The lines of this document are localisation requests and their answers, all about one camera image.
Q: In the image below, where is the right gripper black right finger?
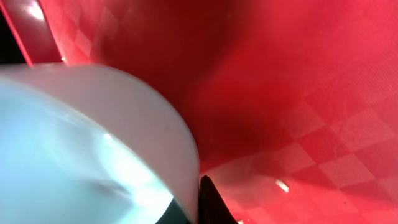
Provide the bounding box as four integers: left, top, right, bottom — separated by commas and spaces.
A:
198, 175, 238, 224

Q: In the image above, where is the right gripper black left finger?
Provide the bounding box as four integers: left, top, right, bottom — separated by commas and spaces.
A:
156, 199, 190, 224

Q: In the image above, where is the light blue bowl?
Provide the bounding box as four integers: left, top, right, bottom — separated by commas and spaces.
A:
1, 65, 199, 224

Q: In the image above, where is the red serving tray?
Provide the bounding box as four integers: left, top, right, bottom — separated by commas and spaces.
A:
1, 0, 397, 223

